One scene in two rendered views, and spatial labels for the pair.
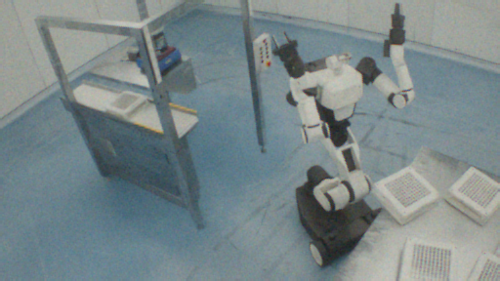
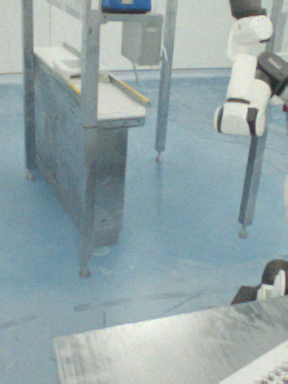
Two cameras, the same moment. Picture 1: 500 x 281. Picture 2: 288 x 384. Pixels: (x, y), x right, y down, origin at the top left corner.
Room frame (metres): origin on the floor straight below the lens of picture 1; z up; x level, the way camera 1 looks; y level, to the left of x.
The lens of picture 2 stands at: (0.11, -0.68, 1.60)
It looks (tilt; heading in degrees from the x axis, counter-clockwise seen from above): 22 degrees down; 22
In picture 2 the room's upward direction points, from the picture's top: 5 degrees clockwise
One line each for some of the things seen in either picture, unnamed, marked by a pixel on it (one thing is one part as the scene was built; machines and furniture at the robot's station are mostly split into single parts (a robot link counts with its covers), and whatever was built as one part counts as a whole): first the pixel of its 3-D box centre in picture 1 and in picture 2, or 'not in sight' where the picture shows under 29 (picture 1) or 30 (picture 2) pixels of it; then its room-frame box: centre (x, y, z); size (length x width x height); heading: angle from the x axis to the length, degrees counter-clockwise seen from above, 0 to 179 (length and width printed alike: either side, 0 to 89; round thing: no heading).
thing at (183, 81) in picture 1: (176, 75); (141, 39); (2.20, 0.36, 1.14); 0.22 x 0.11 x 0.20; 52
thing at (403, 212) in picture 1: (406, 190); not in sight; (1.14, -0.75, 0.92); 0.25 x 0.24 x 0.02; 107
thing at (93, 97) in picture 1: (120, 108); (74, 76); (2.46, 0.89, 0.81); 1.35 x 0.25 x 0.05; 52
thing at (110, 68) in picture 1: (136, 66); (98, 7); (2.22, 0.60, 1.25); 0.62 x 0.38 x 0.04; 52
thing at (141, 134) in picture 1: (121, 112); (74, 82); (2.46, 0.89, 0.77); 1.30 x 0.29 x 0.10; 52
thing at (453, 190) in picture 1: (479, 191); not in sight; (1.03, -1.11, 0.92); 0.25 x 0.24 x 0.02; 118
